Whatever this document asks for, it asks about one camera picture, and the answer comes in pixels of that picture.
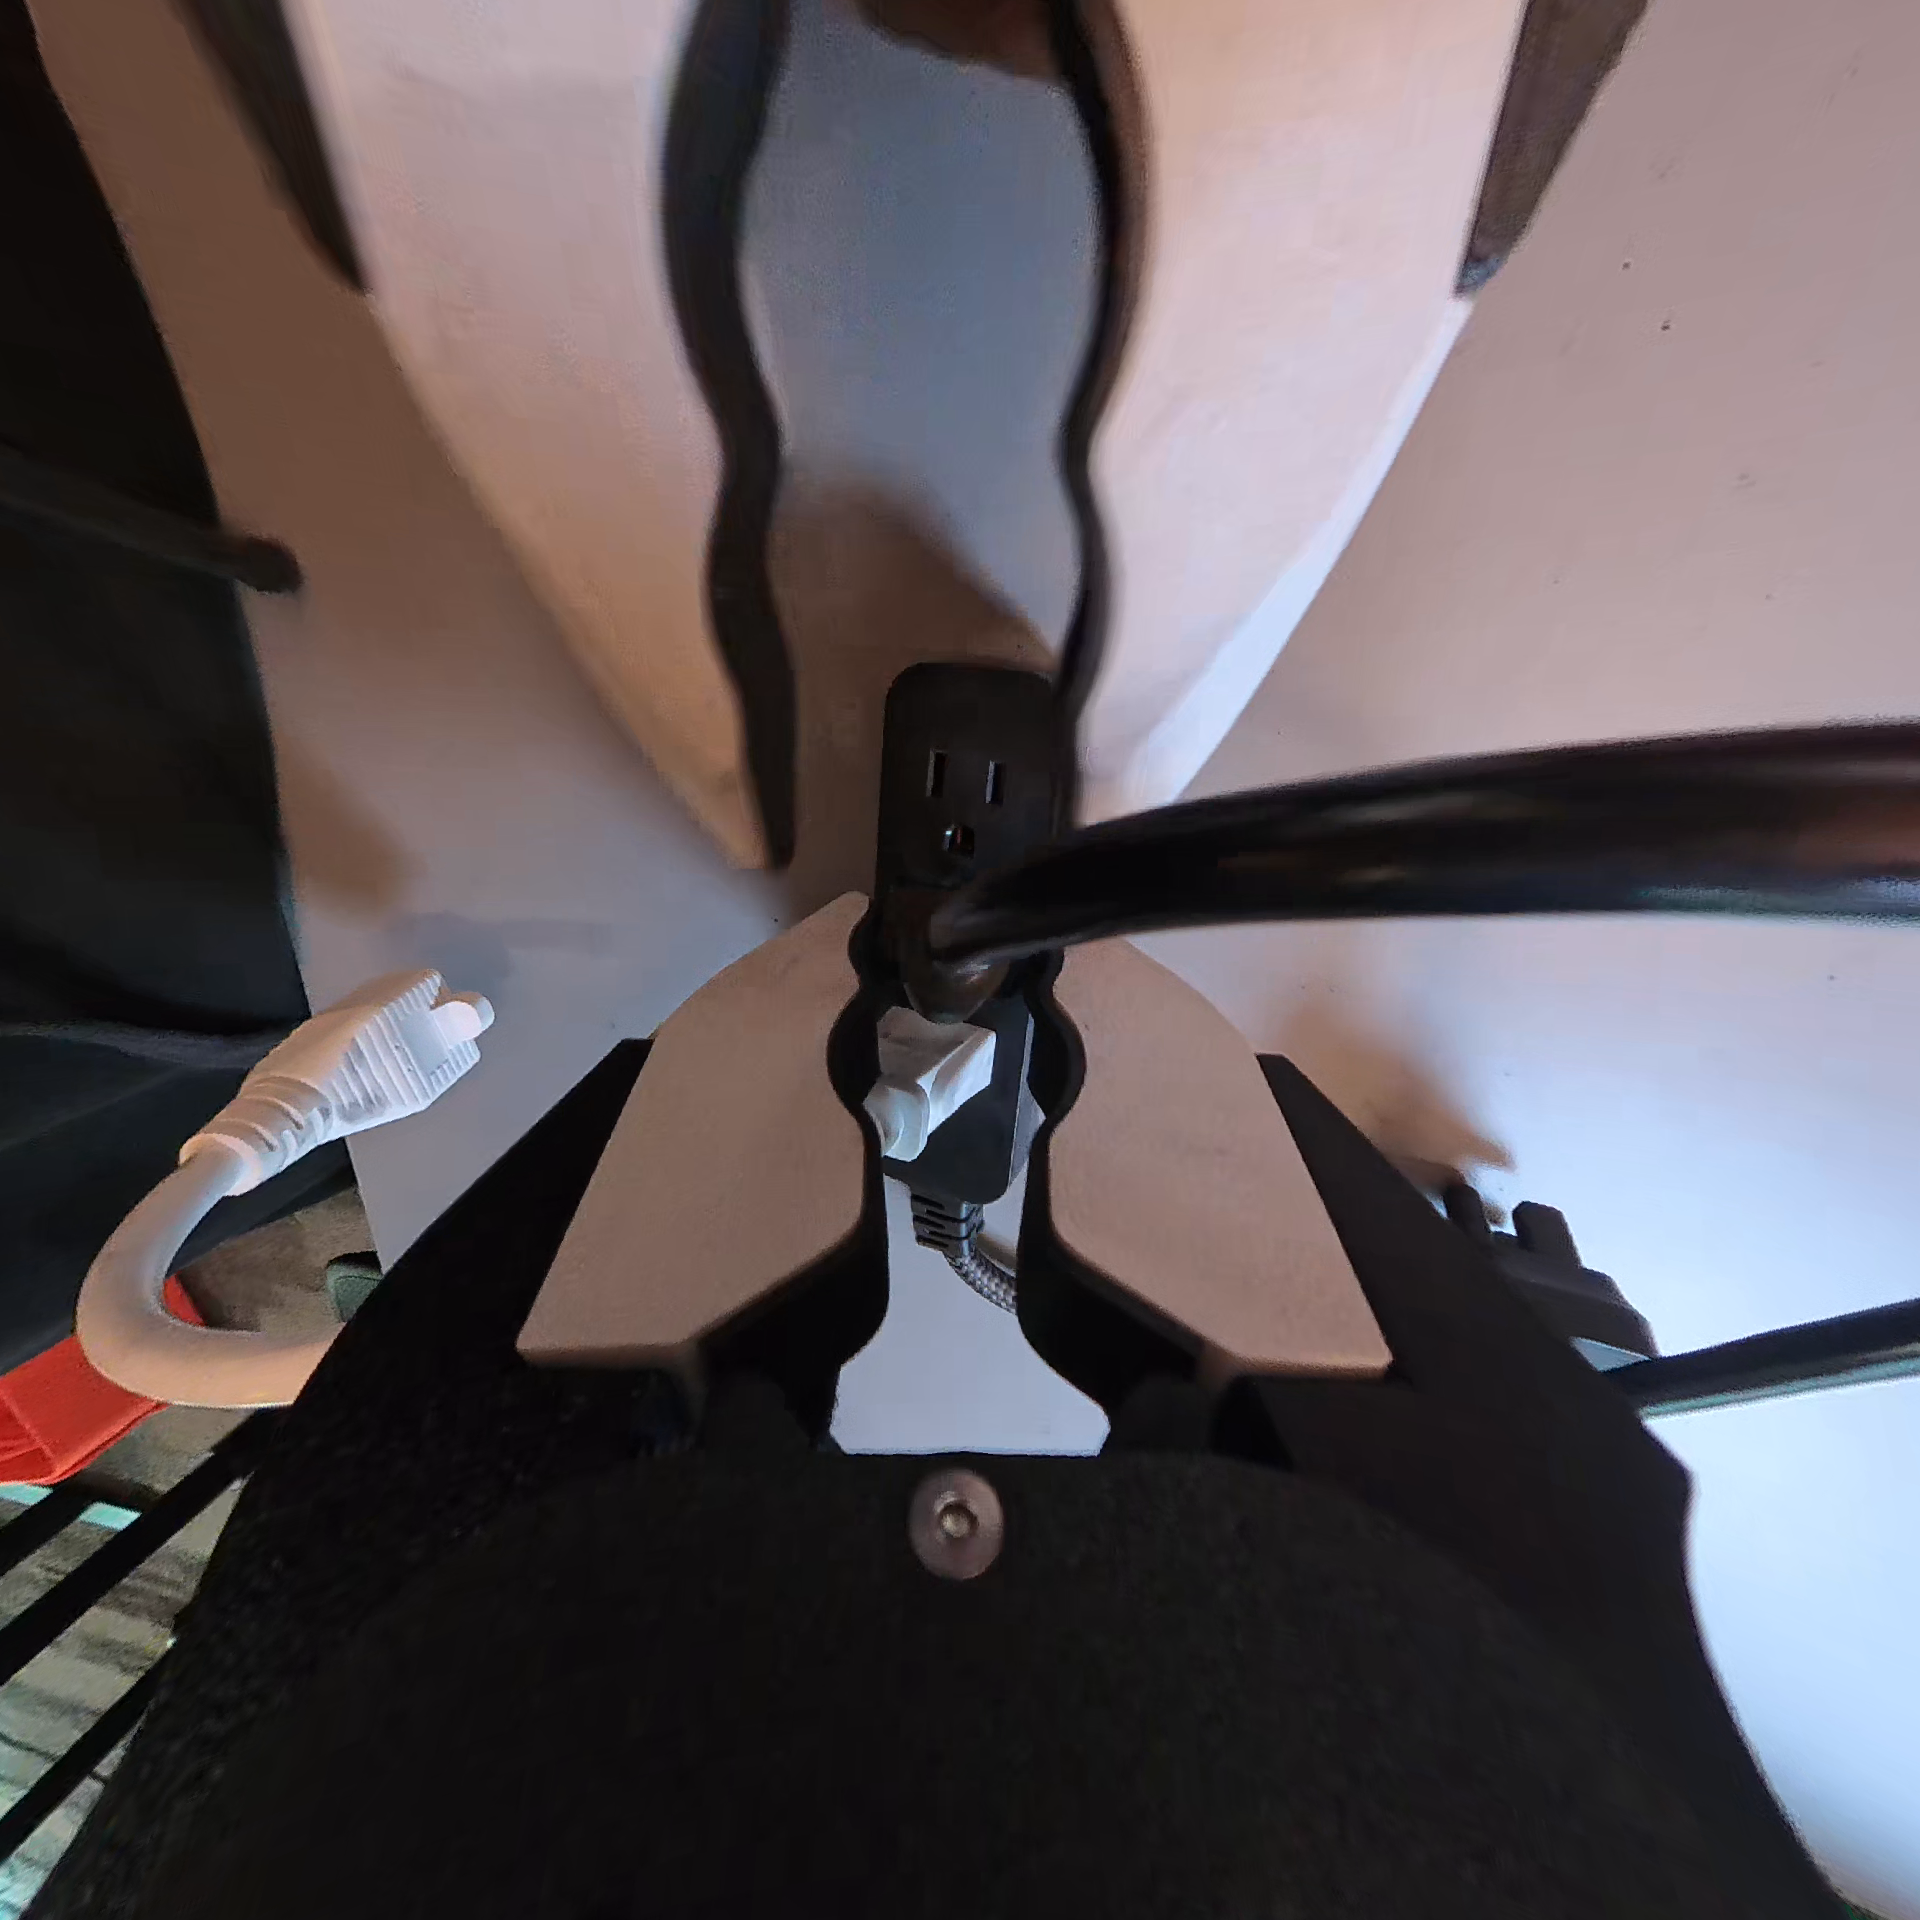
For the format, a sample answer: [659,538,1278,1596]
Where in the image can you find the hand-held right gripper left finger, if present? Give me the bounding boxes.
[517,892,892,1375]

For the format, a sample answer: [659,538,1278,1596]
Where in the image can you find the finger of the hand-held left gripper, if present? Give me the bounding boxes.
[283,0,800,874]
[1053,0,1532,792]

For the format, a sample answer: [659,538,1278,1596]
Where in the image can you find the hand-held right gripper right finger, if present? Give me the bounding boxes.
[1020,932,1393,1389]

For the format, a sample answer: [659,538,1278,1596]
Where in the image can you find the black power cord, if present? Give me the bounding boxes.
[900,723,1920,1420]

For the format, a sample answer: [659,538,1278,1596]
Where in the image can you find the black power strip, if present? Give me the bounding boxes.
[877,663,1074,1201]

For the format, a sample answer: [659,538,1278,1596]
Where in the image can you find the black mesh wrist pad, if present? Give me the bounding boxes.
[0,0,363,1352]

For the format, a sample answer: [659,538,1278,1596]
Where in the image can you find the red tote bag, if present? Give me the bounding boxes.
[0,1275,196,1482]

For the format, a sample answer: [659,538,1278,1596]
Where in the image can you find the white power cord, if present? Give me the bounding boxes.
[76,968,999,1411]

